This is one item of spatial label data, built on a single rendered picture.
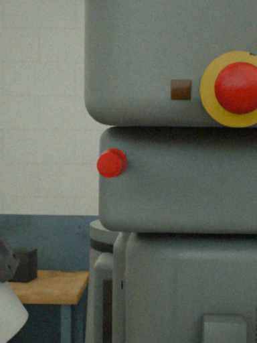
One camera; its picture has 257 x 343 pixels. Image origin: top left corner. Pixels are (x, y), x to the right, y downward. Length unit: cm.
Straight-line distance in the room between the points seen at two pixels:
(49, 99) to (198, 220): 439
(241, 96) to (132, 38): 11
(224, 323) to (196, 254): 8
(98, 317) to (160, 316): 48
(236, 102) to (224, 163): 15
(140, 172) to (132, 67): 13
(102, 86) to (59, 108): 444
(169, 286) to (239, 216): 10
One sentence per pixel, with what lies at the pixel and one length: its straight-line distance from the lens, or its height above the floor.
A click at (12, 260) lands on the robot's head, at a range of 61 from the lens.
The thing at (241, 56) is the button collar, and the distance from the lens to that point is 69.
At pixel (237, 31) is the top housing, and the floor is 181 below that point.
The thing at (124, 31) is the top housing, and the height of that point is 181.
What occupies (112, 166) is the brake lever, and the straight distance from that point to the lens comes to 67.
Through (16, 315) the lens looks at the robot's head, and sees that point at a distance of 61.
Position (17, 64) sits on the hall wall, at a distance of 522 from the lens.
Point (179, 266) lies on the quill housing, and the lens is 85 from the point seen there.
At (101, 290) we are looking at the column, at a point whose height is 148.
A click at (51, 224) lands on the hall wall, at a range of 520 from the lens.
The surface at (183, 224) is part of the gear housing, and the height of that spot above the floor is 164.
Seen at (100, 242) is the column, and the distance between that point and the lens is 144.
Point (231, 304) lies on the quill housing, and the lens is 86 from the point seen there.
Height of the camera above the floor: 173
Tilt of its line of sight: 3 degrees down
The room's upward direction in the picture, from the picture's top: 1 degrees clockwise
